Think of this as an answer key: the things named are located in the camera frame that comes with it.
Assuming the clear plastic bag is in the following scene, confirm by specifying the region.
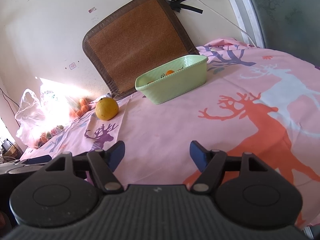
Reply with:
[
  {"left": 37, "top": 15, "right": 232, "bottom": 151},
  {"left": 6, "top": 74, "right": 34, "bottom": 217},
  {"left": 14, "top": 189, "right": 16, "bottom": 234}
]
[{"left": 15, "top": 78, "right": 80, "bottom": 148}]

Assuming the large yellow grapefruit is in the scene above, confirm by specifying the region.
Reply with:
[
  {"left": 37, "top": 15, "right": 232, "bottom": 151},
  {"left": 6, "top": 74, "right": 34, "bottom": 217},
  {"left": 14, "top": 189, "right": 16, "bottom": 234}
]
[{"left": 95, "top": 98, "right": 119, "bottom": 121}]

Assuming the clear bag of oranges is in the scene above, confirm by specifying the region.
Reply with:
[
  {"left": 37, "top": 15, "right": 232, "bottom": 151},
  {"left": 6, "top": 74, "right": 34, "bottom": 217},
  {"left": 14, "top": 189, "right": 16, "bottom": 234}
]
[{"left": 68, "top": 98, "right": 91, "bottom": 120}]

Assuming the pink deer-print tablecloth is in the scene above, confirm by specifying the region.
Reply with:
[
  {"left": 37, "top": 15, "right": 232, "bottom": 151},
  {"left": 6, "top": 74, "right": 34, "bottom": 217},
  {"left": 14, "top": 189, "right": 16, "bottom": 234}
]
[{"left": 22, "top": 39, "right": 319, "bottom": 226}]

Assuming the light green plastic basket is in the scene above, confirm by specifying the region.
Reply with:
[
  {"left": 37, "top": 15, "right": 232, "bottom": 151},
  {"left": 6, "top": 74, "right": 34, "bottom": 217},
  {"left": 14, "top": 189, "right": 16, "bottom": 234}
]
[{"left": 135, "top": 55, "right": 208, "bottom": 105}]

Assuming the orange tangerine right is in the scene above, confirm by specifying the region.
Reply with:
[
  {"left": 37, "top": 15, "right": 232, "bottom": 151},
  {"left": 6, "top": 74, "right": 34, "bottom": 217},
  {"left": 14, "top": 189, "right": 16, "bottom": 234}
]
[{"left": 166, "top": 70, "right": 174, "bottom": 75}]

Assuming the brown woven seat cushion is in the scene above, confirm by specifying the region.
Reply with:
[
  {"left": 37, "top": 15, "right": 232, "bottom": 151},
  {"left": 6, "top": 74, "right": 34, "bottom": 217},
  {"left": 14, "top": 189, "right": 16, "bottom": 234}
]
[{"left": 82, "top": 0, "right": 199, "bottom": 100}]

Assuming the black wall cable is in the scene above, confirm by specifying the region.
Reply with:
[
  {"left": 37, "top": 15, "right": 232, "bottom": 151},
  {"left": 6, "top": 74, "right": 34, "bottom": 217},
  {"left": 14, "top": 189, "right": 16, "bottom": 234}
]
[{"left": 0, "top": 87, "right": 22, "bottom": 128}]

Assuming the white wall socket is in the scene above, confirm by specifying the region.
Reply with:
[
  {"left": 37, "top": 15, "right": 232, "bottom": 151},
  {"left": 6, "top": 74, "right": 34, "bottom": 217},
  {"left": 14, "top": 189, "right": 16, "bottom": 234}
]
[{"left": 69, "top": 62, "right": 76, "bottom": 70}]

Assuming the white door frame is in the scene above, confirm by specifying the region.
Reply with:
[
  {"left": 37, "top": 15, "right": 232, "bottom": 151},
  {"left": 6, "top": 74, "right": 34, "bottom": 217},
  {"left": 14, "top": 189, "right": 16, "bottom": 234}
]
[{"left": 229, "top": 0, "right": 265, "bottom": 48}]

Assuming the white cable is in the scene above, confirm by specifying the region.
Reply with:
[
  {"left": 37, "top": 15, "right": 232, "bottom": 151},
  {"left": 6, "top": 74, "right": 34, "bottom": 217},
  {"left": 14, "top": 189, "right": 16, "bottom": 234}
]
[{"left": 139, "top": 0, "right": 257, "bottom": 47}]

